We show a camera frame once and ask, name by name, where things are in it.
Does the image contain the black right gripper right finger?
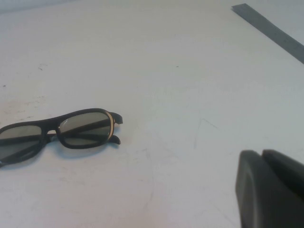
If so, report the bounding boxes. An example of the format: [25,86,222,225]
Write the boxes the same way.
[262,149,304,190]

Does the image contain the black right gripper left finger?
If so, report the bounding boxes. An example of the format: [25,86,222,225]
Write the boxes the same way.
[235,149,304,228]

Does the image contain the black framed sunglasses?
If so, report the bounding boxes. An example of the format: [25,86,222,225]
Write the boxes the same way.
[0,108,124,168]

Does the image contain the grey flat strip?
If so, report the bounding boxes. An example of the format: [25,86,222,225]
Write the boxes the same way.
[231,4,304,65]

